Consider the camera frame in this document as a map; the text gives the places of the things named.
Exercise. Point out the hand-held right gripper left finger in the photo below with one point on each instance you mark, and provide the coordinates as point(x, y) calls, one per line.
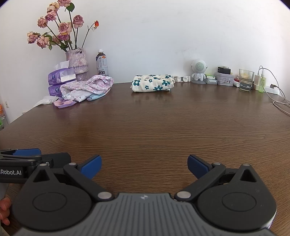
point(91, 166)

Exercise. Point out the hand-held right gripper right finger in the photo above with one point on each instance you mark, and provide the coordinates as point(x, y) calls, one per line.
point(197, 166)

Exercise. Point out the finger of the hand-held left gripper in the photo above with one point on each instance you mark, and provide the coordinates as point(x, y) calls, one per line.
point(27, 151)

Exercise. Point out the pink floral dress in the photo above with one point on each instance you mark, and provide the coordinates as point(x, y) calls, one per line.
point(88, 87)

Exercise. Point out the person's left hand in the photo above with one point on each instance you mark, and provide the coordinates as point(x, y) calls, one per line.
point(4, 207)

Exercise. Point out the crumpled white tissue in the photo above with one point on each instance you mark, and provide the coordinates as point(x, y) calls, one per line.
point(46, 100)

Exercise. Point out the pastel pink blue garment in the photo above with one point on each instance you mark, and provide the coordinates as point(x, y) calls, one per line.
point(64, 104)

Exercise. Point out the opened purple tissue pack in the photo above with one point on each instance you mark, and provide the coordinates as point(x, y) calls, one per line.
point(60, 77)

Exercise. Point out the small green box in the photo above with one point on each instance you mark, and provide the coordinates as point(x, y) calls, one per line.
point(210, 79)

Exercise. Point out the white hook strip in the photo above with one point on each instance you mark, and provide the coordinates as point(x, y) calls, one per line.
point(182, 78)

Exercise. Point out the grey round tin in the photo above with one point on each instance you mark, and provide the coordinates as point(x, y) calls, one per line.
point(224, 79)

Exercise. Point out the folded cream flower-print garment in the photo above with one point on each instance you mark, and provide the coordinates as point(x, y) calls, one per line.
point(151, 82)

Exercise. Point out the white robot figure speaker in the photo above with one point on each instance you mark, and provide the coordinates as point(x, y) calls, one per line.
point(199, 68)

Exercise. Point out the glass cup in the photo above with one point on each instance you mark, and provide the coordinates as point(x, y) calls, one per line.
point(246, 79)

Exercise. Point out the brown tea bottle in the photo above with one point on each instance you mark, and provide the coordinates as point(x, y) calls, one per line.
point(102, 65)

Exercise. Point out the purple fuzzy vase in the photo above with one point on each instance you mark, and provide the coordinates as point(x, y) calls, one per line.
point(78, 62)

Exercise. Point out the green spray bottle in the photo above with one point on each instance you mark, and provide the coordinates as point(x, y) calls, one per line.
point(262, 84)

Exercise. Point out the white power strip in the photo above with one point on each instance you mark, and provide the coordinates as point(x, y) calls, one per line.
point(271, 90)

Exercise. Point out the dried rose bouquet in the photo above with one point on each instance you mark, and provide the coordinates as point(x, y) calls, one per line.
point(64, 27)

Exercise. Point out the white wall socket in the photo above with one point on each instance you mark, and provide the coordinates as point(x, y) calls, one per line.
point(7, 104)

